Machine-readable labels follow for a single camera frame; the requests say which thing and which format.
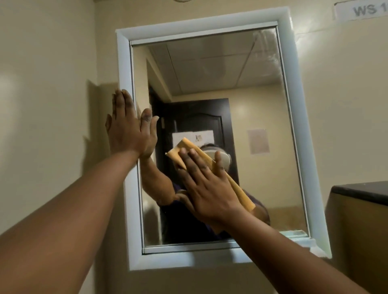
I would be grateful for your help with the person's left hand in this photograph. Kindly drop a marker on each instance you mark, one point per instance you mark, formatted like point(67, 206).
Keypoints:
point(128, 136)

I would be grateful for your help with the person's right hand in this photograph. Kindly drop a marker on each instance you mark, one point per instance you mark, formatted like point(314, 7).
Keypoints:
point(210, 197)

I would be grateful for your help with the person's right thumb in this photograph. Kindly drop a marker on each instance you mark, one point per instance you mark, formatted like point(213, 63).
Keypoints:
point(183, 197)

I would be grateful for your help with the person's left little finger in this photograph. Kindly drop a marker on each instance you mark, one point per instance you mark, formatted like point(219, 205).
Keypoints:
point(108, 122)

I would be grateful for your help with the person's left thumb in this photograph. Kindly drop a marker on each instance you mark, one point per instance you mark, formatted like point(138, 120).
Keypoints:
point(154, 128)

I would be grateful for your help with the person's right middle finger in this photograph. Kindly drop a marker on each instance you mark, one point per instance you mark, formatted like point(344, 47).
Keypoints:
point(200, 165)

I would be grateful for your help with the person's left middle finger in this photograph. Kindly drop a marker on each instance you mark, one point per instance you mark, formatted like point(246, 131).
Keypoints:
point(129, 104)

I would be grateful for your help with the yellow cleaning cloth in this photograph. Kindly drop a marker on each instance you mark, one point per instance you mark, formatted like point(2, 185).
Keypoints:
point(187, 144)

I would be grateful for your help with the person's left forearm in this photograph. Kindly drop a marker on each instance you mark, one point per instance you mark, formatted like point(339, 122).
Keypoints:
point(66, 218)

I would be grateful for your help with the person's right forearm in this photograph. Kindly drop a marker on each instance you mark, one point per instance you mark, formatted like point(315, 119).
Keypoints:
point(285, 257)

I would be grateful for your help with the brown cabinet with dark top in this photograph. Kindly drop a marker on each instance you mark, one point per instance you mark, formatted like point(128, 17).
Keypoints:
point(360, 230)

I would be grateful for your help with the white framed wall mirror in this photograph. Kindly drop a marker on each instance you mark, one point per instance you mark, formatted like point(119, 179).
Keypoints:
point(260, 106)

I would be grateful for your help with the white paper wall label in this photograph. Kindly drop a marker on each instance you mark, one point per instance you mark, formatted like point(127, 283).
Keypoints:
point(360, 9)

